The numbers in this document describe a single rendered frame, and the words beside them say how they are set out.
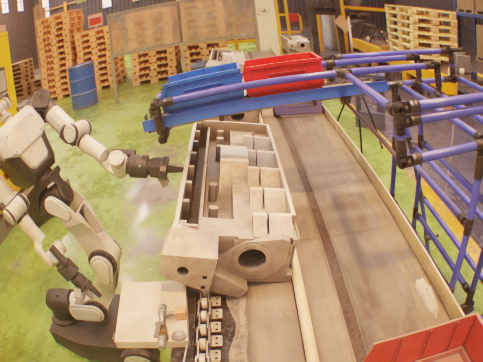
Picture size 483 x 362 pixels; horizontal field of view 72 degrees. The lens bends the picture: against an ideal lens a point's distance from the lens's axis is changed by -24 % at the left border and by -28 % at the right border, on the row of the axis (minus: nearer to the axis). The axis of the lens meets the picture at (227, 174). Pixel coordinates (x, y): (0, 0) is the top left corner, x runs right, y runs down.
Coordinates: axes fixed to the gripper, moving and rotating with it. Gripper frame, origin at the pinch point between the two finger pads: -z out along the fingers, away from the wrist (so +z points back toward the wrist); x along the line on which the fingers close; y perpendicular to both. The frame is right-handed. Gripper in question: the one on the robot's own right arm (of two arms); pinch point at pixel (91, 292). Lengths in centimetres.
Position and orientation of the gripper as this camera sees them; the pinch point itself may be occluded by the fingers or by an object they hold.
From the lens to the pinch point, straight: 175.9
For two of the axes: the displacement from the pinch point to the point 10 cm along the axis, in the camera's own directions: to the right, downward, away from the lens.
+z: -6.7, -7.1, -2.1
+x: 5.9, -3.5, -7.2
